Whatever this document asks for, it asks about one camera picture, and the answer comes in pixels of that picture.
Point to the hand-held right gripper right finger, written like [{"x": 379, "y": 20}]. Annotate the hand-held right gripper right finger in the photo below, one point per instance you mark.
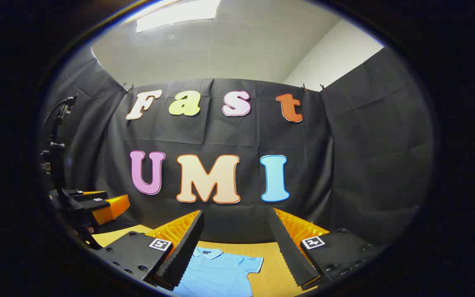
[{"x": 287, "y": 247}]

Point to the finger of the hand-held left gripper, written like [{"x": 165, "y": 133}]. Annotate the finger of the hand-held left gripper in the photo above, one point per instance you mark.
[
  {"x": 111, "y": 206},
  {"x": 91, "y": 194}
]

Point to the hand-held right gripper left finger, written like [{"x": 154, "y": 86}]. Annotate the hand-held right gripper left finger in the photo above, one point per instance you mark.
[{"x": 188, "y": 247}]

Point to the light blue polo T-shirt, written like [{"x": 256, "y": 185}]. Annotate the light blue polo T-shirt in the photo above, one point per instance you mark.
[{"x": 217, "y": 272}]

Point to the black backdrop cloth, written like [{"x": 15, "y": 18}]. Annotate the black backdrop cloth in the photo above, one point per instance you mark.
[{"x": 344, "y": 165}]

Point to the rectangular ceiling light panel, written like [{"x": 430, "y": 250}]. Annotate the rectangular ceiling light panel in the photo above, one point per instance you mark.
[{"x": 175, "y": 14}]

